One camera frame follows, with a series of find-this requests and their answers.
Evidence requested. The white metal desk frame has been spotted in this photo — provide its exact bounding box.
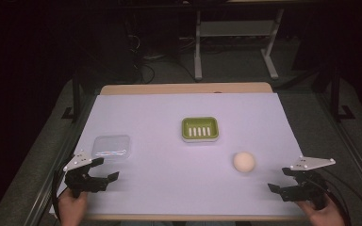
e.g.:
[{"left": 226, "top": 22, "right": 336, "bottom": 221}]
[{"left": 193, "top": 8, "right": 287, "bottom": 82}]

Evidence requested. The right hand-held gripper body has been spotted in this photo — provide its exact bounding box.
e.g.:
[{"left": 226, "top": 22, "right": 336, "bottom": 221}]
[{"left": 278, "top": 156, "right": 337, "bottom": 211}]

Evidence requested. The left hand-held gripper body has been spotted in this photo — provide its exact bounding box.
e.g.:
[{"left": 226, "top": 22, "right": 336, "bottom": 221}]
[{"left": 62, "top": 152, "right": 109, "bottom": 199}]

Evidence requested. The black floor cable bundle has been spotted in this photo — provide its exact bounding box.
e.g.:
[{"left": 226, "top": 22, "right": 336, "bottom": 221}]
[{"left": 123, "top": 29, "right": 168, "bottom": 85}]

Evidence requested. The person's right hand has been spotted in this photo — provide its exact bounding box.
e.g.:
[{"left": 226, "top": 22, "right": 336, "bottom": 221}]
[{"left": 296, "top": 193, "right": 347, "bottom": 226}]

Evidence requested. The round cream soap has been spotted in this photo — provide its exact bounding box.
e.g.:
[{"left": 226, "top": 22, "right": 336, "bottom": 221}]
[{"left": 232, "top": 151, "right": 256, "bottom": 173}]

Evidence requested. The clear plastic container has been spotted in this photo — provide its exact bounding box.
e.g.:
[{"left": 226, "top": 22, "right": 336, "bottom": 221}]
[{"left": 90, "top": 134, "right": 132, "bottom": 161}]

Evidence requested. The black metal stand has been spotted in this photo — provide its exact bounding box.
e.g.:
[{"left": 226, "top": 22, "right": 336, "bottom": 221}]
[
  {"left": 329, "top": 64, "right": 356, "bottom": 122},
  {"left": 60, "top": 74, "right": 83, "bottom": 122}
]

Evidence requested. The aluminium frame rail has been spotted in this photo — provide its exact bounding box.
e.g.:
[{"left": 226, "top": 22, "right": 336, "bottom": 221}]
[
  {"left": 22, "top": 93, "right": 99, "bottom": 226},
  {"left": 314, "top": 92, "right": 362, "bottom": 208}
]

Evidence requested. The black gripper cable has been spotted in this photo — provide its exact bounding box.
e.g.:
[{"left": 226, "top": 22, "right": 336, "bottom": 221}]
[
  {"left": 319, "top": 168, "right": 362, "bottom": 225},
  {"left": 51, "top": 158, "right": 76, "bottom": 218}
]

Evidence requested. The white table sheet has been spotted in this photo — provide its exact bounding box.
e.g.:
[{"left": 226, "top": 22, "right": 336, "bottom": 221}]
[{"left": 48, "top": 91, "right": 307, "bottom": 218}]

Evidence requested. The person's left hand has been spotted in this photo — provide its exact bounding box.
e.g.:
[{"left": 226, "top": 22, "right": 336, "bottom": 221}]
[{"left": 58, "top": 189, "right": 90, "bottom": 226}]

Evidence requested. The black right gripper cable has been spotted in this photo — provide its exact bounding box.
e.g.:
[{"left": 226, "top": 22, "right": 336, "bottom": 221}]
[{"left": 319, "top": 168, "right": 362, "bottom": 225}]

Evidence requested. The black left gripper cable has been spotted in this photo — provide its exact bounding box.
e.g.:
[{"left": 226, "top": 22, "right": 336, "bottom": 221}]
[{"left": 51, "top": 158, "right": 76, "bottom": 218}]

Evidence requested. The green soap dish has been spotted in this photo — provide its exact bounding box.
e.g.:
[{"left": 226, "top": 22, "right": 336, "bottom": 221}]
[{"left": 181, "top": 116, "right": 220, "bottom": 143}]

